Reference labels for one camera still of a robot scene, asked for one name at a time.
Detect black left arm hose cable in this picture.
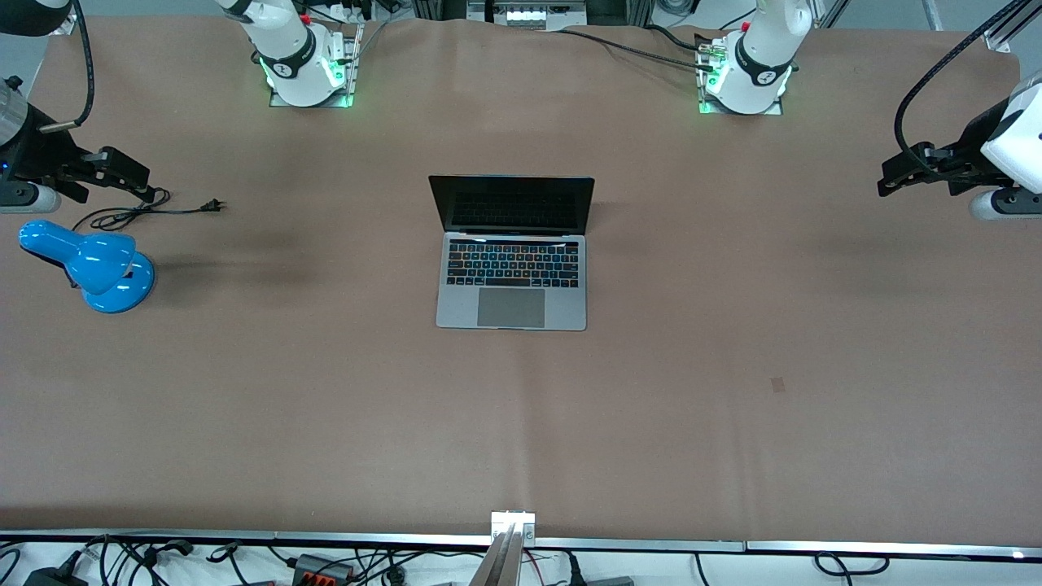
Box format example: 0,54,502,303
894,0,1033,164

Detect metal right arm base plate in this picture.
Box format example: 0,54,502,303
269,20,364,108

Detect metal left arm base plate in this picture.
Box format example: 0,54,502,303
696,33,784,116

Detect white power strip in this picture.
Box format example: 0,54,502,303
322,0,379,24

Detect black power adapter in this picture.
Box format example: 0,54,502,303
23,560,89,586

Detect grey electronics box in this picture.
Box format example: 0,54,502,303
466,0,589,32

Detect black right arm hose cable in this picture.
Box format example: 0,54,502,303
37,0,96,135

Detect long black cable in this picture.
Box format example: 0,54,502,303
560,28,716,72

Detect blue desk lamp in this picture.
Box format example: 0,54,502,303
19,220,155,314

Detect silver grey laptop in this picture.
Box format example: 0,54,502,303
428,174,596,332

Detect aluminium profile bar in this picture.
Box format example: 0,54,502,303
468,511,538,586

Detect black looped cable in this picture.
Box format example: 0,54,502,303
814,552,890,577

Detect black tangled cable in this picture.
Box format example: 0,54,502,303
81,533,196,586

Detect black arm hose cable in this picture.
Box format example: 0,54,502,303
894,0,1033,164
37,0,96,135

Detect black lamp power cord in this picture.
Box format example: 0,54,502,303
72,188,225,233

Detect aluminium frame beam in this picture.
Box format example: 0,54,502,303
983,0,1042,55

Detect grey orange connector block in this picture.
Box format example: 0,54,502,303
291,553,357,585

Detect short black cable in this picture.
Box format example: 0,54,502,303
647,23,703,51

